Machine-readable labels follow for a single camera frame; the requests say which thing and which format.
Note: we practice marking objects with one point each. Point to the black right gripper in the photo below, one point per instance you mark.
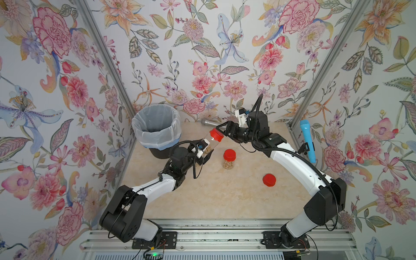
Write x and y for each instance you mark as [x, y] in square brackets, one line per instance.
[235, 130]

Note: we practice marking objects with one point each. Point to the aluminium corner post right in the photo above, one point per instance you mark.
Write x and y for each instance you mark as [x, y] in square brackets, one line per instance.
[357, 11]

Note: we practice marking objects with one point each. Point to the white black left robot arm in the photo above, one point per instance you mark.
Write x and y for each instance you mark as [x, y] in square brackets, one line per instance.
[124, 216]

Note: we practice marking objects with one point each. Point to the peanut jar red lid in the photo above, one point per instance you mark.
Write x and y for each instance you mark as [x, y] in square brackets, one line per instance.
[229, 157]
[212, 139]

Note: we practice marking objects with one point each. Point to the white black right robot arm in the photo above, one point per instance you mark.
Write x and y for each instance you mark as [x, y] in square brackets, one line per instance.
[328, 195]

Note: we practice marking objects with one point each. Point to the aluminium corner post left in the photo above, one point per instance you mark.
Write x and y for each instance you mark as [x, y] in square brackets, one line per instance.
[112, 90]

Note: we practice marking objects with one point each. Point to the silver microphone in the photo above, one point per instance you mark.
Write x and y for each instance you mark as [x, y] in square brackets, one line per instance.
[206, 122]

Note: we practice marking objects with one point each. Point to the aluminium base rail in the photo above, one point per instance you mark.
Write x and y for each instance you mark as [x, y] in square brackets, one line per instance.
[223, 239]

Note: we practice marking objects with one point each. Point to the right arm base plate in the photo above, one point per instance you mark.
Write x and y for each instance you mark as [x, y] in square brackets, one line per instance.
[281, 240]

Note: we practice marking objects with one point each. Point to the blue microphone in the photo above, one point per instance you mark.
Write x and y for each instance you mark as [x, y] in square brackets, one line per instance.
[307, 134]

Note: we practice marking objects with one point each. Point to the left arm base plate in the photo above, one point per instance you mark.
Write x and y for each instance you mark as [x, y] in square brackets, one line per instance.
[162, 240]

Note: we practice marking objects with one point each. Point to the aluminium corner post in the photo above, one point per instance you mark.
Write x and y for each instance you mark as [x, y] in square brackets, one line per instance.
[112, 90]
[357, 11]

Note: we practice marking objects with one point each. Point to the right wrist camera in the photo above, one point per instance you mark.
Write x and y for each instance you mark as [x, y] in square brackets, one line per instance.
[242, 116]

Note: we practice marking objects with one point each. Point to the black bin with white liner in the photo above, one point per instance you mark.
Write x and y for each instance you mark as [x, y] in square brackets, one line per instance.
[158, 128]

